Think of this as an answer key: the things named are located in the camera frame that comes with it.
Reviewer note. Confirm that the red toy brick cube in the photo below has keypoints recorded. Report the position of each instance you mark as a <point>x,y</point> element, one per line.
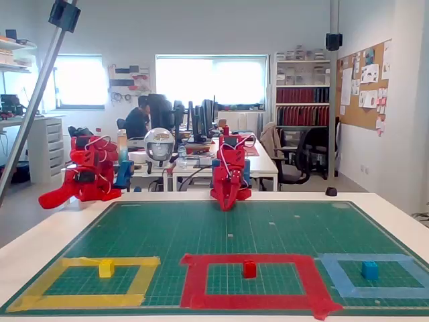
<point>250,269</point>

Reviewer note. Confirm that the red leader robot arm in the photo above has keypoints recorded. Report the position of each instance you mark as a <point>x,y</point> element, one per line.
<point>90,188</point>

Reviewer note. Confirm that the red follower robot arm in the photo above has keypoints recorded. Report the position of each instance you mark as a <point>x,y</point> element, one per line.
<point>234,156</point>

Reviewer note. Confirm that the red tape square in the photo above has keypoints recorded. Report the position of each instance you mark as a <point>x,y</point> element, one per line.
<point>194,281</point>

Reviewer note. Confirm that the yellow toy brick cube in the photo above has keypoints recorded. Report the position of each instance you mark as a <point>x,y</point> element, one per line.
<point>106,269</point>

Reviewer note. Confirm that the blue toy brick cube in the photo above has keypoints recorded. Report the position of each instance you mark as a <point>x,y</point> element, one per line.
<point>369,271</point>

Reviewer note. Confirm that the blue tape square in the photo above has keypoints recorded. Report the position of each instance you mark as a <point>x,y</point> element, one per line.
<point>365,292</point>

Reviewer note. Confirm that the yellow tape square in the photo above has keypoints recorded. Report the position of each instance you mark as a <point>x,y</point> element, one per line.
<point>83,301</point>

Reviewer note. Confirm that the white office desk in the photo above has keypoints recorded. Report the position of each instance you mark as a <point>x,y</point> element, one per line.
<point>264,167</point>

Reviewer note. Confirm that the clear water bottle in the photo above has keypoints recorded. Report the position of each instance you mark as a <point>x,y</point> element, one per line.
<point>182,161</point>

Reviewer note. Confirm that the beige jacket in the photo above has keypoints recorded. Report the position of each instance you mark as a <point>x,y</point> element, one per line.
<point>268,137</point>

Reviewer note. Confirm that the black computer monitor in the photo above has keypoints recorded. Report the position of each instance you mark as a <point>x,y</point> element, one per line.
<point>207,117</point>
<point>195,124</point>

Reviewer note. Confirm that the black office chair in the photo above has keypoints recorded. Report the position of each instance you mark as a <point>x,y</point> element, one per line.
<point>295,161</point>

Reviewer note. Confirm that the green cutting mat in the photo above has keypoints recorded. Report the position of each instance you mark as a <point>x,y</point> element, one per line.
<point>167,231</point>

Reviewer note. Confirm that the white helmet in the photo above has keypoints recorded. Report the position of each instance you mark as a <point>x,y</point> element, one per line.
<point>157,147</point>

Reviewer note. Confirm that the tall black chair back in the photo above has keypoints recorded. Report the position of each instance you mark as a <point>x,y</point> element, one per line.
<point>161,114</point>

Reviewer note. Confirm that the black round knob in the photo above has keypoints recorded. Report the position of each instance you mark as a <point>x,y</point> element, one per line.
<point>331,192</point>

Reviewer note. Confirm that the wide bright window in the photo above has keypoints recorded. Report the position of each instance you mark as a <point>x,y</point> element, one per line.
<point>211,80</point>

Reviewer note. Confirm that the seated person in dark shirt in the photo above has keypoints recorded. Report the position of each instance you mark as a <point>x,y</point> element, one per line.
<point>135,122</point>

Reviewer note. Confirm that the white bookshelf with binders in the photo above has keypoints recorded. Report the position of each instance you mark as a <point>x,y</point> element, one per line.
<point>301,97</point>

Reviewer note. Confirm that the vertical metal pole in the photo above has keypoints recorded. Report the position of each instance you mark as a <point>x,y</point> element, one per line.
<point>333,100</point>

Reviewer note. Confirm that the cork pin board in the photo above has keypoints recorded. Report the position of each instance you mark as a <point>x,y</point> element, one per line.
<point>355,114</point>

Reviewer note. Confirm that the black bag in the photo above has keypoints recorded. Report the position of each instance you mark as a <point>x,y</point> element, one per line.
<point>80,131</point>

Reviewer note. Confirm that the small bright window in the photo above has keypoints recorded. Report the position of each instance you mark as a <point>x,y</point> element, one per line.
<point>80,80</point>

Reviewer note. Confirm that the black pole clamp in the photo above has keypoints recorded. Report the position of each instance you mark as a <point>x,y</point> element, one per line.
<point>63,15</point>
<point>334,42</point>

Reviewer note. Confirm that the white drawer unit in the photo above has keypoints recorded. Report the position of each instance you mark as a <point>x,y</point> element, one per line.
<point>47,151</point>

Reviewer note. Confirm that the green potted plant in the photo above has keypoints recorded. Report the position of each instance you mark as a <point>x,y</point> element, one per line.
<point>423,216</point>

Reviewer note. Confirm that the slanted metal pole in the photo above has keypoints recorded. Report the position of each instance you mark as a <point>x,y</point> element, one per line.
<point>35,100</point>

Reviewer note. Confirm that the wall tool board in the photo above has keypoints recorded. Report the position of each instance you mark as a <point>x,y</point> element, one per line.
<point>129,84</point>

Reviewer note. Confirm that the white wall shelf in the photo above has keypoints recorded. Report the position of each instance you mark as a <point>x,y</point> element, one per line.
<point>16,45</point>

